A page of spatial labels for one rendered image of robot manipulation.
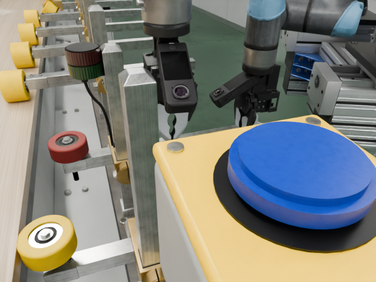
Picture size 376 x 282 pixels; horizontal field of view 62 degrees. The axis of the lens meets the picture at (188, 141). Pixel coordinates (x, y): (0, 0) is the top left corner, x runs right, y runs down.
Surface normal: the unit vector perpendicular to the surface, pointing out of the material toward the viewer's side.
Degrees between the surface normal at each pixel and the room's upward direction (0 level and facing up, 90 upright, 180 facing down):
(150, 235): 90
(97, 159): 90
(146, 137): 90
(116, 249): 0
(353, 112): 90
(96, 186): 0
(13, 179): 0
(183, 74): 29
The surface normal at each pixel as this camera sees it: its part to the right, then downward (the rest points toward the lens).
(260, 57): -0.16, 0.55
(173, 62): 0.12, -0.45
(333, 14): -0.41, 0.14
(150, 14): -0.58, 0.46
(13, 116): 0.01, -0.83
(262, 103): 0.32, 0.54
